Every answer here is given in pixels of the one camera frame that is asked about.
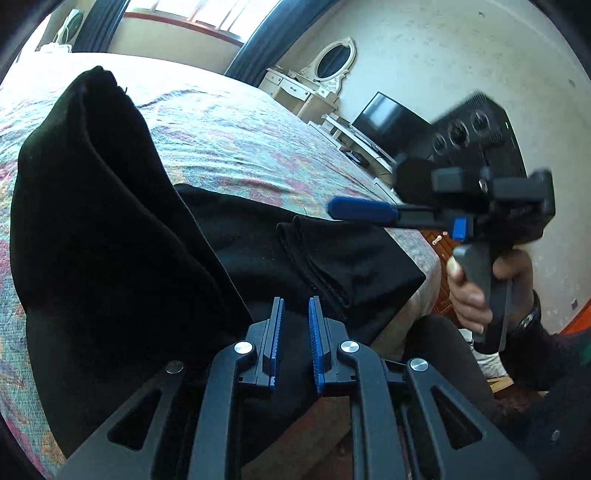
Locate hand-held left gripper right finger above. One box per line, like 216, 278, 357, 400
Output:
308, 295, 539, 480

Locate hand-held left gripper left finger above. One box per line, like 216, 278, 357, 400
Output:
55, 296, 284, 480

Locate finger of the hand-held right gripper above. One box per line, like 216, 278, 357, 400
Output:
327, 196, 444, 230

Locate black pants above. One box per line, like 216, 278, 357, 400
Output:
10, 65, 428, 467

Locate person's right forearm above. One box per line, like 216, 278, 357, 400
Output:
496, 291, 591, 462

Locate person's right hand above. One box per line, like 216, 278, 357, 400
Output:
447, 247, 536, 337

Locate cream television stand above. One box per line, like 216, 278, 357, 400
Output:
321, 114, 398, 185

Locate black television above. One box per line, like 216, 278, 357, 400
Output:
351, 91, 435, 162

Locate person's leg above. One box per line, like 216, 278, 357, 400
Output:
369, 314, 509, 435

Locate cream dressing table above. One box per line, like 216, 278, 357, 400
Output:
259, 67, 340, 123

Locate wristwatch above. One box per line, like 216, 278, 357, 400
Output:
515, 291, 542, 334

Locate oval mirror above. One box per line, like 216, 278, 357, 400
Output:
300, 37, 357, 90

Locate bed with floral bedspread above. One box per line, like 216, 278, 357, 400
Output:
0, 52, 444, 478

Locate white cloth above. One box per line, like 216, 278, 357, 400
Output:
471, 335, 509, 380

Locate orange object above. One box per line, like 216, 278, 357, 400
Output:
558, 308, 591, 339

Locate dark blue curtain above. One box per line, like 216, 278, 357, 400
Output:
225, 0, 305, 88
81, 0, 132, 54

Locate window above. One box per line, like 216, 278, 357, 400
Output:
124, 0, 282, 47

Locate white fan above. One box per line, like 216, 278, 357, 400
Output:
53, 10, 86, 47

